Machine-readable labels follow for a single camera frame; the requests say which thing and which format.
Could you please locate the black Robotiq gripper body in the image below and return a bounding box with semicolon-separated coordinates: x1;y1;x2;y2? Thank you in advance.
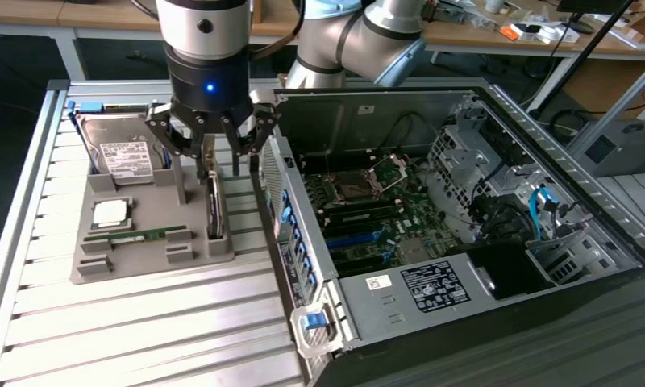
164;47;254;133

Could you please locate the black wire bundle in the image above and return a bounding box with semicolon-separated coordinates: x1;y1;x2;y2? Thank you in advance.
468;193;537;245

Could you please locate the silver socket cover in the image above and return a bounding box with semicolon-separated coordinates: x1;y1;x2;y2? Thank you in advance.
368;155;414;193

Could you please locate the blue wire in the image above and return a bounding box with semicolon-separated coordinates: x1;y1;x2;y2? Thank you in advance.
526;183;560;243

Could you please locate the black monitor base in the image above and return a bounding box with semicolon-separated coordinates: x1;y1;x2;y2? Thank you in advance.
556;0;598;34

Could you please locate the white box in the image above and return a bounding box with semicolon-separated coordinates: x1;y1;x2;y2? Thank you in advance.
537;26;581;44

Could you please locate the CPU socket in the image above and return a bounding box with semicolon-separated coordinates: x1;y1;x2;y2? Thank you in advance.
325;171;388;202

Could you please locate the hard drive with blue handle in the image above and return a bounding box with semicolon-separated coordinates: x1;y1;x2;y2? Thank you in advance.
65;99;173;170

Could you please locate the grey plastic parts rack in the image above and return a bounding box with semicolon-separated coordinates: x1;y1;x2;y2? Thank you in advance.
68;148;238;285

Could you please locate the blue case latch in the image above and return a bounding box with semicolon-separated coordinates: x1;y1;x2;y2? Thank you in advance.
298;312;326;331

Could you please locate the black slanted pole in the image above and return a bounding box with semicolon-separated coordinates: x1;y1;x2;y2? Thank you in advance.
525;0;638;120

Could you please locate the silver CPU chip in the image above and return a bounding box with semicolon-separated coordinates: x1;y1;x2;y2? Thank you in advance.
89;198;136;231

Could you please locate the open black PC case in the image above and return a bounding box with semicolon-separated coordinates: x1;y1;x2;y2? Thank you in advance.
245;85;645;387

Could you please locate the wooden desk white frame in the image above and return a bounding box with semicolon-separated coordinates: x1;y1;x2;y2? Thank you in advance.
0;0;302;81
421;0;645;106

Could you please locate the green RAM stick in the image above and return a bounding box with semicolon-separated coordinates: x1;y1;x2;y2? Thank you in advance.
84;225;188;245

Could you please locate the small silver disk bay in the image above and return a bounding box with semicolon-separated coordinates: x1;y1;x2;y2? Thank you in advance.
525;231;622;285

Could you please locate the silver hard disk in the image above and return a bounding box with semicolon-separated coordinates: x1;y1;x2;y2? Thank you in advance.
78;113;165;186

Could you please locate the orange box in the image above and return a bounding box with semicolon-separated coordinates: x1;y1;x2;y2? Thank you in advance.
500;23;538;42

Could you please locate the grey power supply unit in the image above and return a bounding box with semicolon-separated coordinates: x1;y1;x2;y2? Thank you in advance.
336;257;501;351

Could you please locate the black RAM stick with label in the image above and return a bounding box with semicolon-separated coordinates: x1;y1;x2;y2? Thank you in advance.
325;205;408;227

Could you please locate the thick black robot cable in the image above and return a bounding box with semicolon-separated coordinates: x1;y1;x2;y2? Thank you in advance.
245;0;309;61

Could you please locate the GPU card with black cooler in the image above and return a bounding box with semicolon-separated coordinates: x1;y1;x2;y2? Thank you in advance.
198;133;230;242

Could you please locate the blue expansion slot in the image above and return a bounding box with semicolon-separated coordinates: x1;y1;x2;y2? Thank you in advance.
325;231;388;249

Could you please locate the silver chipset heatsink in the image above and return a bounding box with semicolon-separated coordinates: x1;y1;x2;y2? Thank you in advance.
398;239;436;263

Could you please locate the grey metal cabinet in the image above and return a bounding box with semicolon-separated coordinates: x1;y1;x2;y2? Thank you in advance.
566;119;645;178

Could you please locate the green Dell motherboard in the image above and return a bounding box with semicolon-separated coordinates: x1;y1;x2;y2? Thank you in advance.
300;148;464;279

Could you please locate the large silver disk bay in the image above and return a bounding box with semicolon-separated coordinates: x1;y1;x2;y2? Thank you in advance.
425;123;524;193

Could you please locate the grey metal device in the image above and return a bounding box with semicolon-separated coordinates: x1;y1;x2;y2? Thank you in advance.
426;0;469;23

